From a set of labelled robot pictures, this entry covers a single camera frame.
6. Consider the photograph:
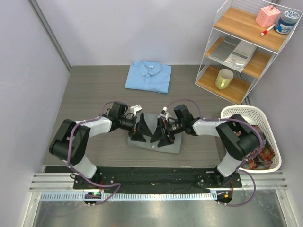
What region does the white slotted cable duct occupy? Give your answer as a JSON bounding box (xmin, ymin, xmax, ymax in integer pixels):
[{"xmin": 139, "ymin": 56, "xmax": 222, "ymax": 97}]
[{"xmin": 40, "ymin": 191, "xmax": 217, "ymax": 201}]

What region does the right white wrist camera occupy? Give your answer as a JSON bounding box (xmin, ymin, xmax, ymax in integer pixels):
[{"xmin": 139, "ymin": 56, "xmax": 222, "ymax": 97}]
[{"xmin": 160, "ymin": 107, "xmax": 170, "ymax": 120}]

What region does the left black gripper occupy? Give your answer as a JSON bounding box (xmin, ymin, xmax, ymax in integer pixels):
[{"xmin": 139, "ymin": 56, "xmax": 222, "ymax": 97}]
[{"xmin": 118, "ymin": 113, "xmax": 152, "ymax": 142}]

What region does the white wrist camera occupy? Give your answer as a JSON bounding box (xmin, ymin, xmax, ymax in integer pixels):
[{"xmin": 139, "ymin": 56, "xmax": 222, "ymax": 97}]
[
  {"xmin": 160, "ymin": 107, "xmax": 170, "ymax": 120},
  {"xmin": 129, "ymin": 105, "xmax": 142, "ymax": 117}
]

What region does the white plastic laundry basket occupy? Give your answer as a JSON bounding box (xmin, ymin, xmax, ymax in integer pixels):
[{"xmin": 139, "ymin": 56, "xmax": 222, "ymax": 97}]
[{"xmin": 221, "ymin": 105, "xmax": 282, "ymax": 173}]

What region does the white wire wooden shelf rack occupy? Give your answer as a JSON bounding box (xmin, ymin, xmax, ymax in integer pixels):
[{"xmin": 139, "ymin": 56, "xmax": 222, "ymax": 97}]
[{"xmin": 195, "ymin": 0, "xmax": 303, "ymax": 105}]

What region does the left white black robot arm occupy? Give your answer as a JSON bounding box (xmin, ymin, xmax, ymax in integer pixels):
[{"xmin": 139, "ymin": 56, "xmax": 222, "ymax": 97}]
[{"xmin": 49, "ymin": 101, "xmax": 152, "ymax": 189}]

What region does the purple cable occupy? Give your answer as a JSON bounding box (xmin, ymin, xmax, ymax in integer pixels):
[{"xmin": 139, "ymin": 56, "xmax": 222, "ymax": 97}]
[
  {"xmin": 163, "ymin": 98, "xmax": 264, "ymax": 208},
  {"xmin": 66, "ymin": 101, "xmax": 122, "ymax": 205}
]

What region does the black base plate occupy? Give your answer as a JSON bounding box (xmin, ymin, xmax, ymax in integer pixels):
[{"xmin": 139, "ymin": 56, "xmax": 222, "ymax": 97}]
[{"xmin": 75, "ymin": 167, "xmax": 242, "ymax": 189}]

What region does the red white marker pen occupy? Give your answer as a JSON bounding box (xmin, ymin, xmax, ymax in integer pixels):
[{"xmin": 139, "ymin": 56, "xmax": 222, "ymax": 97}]
[{"xmin": 260, "ymin": 24, "xmax": 275, "ymax": 37}]

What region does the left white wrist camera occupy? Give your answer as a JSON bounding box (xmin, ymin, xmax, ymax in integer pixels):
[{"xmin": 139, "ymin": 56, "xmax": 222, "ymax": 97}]
[{"xmin": 129, "ymin": 105, "xmax": 142, "ymax": 117}]

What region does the blue white lidded jar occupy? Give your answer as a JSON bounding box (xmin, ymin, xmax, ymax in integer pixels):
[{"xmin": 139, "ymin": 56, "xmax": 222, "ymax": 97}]
[{"xmin": 274, "ymin": 10, "xmax": 300, "ymax": 35}]

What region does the red plaid shirt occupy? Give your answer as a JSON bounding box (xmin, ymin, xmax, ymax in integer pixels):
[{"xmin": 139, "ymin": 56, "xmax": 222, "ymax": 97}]
[{"xmin": 242, "ymin": 125, "xmax": 275, "ymax": 170}]

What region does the light blue shirt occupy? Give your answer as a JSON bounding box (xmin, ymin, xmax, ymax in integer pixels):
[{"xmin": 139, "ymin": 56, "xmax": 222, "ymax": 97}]
[{"xmin": 125, "ymin": 61, "xmax": 172, "ymax": 94}]

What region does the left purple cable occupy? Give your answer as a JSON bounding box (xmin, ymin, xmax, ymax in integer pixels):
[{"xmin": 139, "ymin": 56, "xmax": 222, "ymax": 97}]
[{"xmin": 66, "ymin": 101, "xmax": 122, "ymax": 205}]

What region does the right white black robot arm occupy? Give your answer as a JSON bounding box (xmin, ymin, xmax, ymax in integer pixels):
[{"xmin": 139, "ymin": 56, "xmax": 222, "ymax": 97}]
[{"xmin": 150, "ymin": 105, "xmax": 263, "ymax": 187}]

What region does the grey long sleeve shirt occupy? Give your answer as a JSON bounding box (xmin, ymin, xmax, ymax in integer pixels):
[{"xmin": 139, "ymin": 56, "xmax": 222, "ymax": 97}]
[{"xmin": 127, "ymin": 113, "xmax": 182, "ymax": 154}]

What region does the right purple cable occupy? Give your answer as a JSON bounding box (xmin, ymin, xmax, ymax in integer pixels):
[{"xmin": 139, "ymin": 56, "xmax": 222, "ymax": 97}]
[{"xmin": 163, "ymin": 98, "xmax": 264, "ymax": 208}]

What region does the yellow translucent cup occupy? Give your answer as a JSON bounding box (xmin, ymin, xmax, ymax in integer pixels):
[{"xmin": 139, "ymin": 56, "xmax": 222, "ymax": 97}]
[{"xmin": 215, "ymin": 69, "xmax": 234, "ymax": 90}]

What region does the pink cube power socket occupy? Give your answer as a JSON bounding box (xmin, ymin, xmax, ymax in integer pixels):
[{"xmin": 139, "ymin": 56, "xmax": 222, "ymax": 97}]
[{"xmin": 255, "ymin": 5, "xmax": 281, "ymax": 27}]

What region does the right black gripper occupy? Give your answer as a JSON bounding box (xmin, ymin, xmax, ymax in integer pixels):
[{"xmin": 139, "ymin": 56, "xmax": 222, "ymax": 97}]
[{"xmin": 151, "ymin": 117, "xmax": 185, "ymax": 147}]

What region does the grey booklet stack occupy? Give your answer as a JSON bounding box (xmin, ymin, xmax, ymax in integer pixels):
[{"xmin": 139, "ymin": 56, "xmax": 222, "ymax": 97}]
[{"xmin": 208, "ymin": 35, "xmax": 257, "ymax": 73}]

